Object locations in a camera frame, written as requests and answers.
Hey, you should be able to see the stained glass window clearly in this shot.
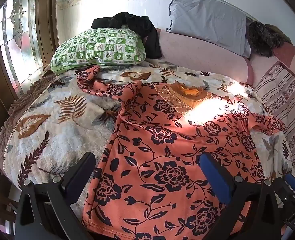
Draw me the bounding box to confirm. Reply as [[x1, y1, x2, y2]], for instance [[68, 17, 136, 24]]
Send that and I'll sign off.
[[0, 0, 45, 95]]

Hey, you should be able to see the leaf print plush blanket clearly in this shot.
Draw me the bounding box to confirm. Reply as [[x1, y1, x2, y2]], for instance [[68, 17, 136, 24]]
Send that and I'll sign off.
[[0, 60, 295, 198]]

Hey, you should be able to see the orange floral shirt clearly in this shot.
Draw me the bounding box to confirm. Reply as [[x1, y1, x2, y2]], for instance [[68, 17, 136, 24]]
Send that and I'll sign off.
[[76, 65, 288, 240]]

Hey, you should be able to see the striped floral quilt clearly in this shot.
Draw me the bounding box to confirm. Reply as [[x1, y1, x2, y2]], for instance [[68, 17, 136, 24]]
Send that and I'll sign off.
[[247, 42, 295, 180]]

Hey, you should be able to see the brown wooden window frame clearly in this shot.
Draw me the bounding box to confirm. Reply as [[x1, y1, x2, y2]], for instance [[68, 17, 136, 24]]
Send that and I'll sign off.
[[0, 0, 60, 135]]

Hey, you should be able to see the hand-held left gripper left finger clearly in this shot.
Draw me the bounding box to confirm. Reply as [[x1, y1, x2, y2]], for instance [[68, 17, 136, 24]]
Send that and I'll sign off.
[[14, 151, 97, 240]]

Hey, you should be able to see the grey pillow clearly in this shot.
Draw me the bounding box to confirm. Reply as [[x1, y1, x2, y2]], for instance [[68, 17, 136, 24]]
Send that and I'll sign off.
[[166, 0, 251, 58]]

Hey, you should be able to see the dark furry garment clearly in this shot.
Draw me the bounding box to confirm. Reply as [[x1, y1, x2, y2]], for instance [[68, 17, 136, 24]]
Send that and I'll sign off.
[[246, 21, 291, 57]]

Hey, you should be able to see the black garment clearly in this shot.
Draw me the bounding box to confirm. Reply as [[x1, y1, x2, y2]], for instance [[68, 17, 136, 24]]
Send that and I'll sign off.
[[91, 12, 163, 58]]

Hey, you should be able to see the pink quilted bed cover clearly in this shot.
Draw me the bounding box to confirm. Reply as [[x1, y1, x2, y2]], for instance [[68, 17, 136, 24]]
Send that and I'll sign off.
[[155, 27, 255, 85]]

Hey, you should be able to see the green checked pillow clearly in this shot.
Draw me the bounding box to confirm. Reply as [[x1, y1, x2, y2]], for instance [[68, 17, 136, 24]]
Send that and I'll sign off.
[[50, 25, 146, 74]]

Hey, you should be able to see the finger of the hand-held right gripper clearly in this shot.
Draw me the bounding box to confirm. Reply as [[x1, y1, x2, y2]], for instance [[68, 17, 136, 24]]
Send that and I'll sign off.
[[284, 173, 295, 194]]

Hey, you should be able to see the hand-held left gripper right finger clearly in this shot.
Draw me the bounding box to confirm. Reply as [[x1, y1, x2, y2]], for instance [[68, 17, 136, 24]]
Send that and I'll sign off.
[[199, 152, 288, 240]]

